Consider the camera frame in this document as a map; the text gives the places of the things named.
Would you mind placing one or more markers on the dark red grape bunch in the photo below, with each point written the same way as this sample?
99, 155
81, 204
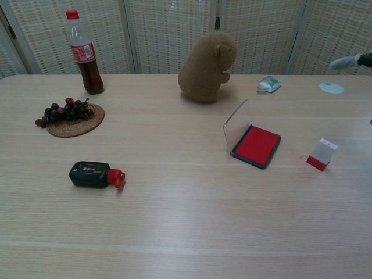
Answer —
65, 112

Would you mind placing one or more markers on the woven folding screen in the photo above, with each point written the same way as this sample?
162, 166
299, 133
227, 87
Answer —
174, 32

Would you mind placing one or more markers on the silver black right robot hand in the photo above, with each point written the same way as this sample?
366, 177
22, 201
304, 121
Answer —
351, 61

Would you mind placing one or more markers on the black ink bottle red cap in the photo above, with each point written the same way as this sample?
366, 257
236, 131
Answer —
88, 173

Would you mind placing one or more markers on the brown plush toy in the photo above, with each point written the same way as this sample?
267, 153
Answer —
206, 69

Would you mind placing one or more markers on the white round grommet cover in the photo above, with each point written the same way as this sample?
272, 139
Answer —
331, 88

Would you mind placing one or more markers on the round woven brown coaster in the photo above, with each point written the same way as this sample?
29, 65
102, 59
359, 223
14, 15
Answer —
84, 126

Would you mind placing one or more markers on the cola bottle with red cap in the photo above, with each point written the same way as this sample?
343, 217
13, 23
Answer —
84, 58

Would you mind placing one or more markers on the small tissue pack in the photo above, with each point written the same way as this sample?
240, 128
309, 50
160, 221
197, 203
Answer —
270, 83

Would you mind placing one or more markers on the white red stamp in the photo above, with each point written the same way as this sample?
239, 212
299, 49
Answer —
322, 154

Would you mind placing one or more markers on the red ink pad case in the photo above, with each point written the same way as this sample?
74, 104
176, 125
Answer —
257, 143

